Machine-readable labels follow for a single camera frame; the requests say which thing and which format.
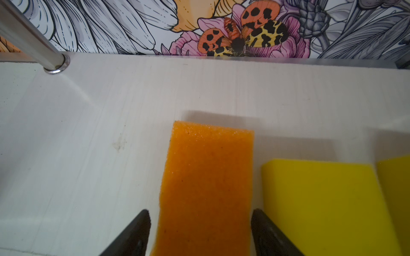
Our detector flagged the orange top sponge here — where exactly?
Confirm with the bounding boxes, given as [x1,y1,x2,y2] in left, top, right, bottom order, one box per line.
[151,121,254,256]

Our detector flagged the yellow sponge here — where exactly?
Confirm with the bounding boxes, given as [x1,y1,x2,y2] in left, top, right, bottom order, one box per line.
[261,159,402,256]
[376,155,410,256]

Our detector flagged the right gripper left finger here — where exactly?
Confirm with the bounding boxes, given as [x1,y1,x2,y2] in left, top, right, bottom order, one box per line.
[100,209,151,256]

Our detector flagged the white two-tier shelf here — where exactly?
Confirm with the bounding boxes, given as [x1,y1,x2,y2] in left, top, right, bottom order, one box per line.
[0,0,410,256]

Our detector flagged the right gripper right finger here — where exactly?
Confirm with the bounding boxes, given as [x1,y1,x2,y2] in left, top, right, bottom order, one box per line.
[251,209,304,256]

